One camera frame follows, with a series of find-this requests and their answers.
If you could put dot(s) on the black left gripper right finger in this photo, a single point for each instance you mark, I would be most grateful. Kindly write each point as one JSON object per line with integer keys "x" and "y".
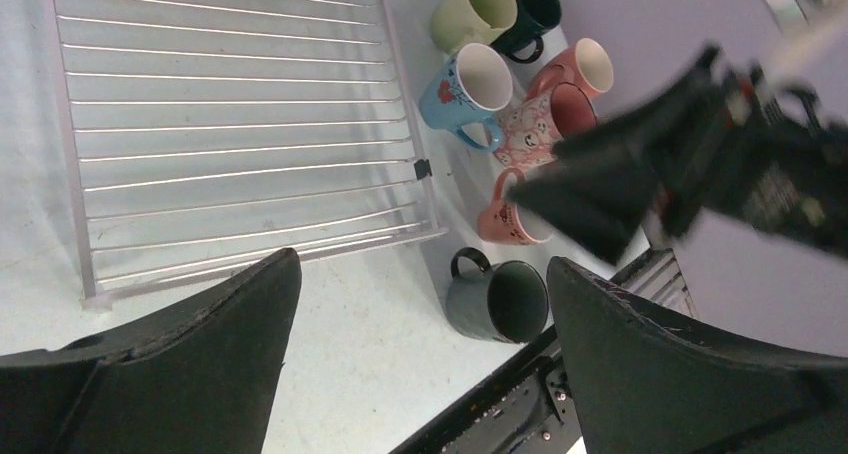
{"x": 647, "y": 379}

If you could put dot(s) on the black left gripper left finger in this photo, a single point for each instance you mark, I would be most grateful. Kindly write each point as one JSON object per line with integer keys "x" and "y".
{"x": 198, "y": 376}

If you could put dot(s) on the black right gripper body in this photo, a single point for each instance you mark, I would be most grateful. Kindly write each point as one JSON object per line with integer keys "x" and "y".
{"x": 767, "y": 162}

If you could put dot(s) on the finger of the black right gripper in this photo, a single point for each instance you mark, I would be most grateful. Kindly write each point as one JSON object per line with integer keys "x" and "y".
{"x": 601, "y": 182}

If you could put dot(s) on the pink ghost pattern mug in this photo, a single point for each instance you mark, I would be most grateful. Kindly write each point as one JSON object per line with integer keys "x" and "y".
{"x": 531, "y": 129}

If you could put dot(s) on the small terracotta cup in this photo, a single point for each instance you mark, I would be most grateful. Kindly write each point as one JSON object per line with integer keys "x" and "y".
{"x": 504, "y": 222}

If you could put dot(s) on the salmon pink mug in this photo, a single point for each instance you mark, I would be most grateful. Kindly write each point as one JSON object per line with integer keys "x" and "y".
{"x": 586, "y": 64}

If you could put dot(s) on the grey mug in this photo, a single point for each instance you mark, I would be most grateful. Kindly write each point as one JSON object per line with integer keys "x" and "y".
{"x": 505, "y": 302}

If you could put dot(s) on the light blue dotted mug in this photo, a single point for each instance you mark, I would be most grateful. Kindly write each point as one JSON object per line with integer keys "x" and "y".
{"x": 472, "y": 86}

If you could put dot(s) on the dark teal mug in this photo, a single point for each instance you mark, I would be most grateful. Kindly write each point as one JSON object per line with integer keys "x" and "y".
{"x": 522, "y": 43}

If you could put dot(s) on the light green mug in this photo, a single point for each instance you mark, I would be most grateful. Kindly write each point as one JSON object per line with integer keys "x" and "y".
{"x": 456, "y": 23}

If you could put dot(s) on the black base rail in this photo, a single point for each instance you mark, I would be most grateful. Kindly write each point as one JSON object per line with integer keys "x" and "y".
{"x": 523, "y": 406}

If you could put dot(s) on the white wire dish rack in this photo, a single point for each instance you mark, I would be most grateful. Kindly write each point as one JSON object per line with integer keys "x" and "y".
{"x": 202, "y": 135}

